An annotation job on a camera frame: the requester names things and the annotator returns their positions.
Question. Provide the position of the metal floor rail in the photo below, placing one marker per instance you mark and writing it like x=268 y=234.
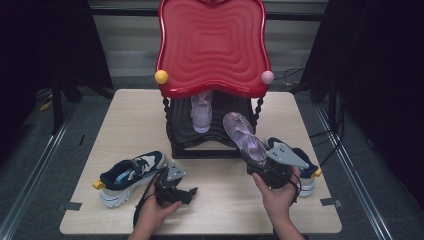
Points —
x=40 y=170
x=351 y=173

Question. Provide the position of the dark metal stand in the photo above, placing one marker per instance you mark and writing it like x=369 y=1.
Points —
x=57 y=110

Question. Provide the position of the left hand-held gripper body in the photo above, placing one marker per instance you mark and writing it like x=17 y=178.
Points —
x=170 y=190

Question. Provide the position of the person's right hand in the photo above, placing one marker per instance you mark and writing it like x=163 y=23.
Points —
x=281 y=203

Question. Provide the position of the lilac sneaker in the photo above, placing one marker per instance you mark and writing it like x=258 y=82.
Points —
x=201 y=116
x=240 y=130

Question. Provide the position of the navy and white sneaker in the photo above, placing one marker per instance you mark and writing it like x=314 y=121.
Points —
x=310 y=188
x=126 y=176

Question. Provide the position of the red and black shoe rack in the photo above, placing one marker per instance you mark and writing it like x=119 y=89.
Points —
x=213 y=50

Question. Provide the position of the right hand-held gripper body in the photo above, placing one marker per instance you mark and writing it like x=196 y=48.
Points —
x=283 y=160

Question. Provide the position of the black tape strip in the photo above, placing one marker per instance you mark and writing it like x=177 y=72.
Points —
x=81 y=140

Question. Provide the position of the yellow tape strip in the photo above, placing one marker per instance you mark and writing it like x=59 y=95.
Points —
x=46 y=106

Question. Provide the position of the person's left hand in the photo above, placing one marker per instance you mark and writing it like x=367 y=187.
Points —
x=153 y=213

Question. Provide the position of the grey tape piece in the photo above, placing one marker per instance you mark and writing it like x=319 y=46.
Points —
x=74 y=206
x=330 y=202

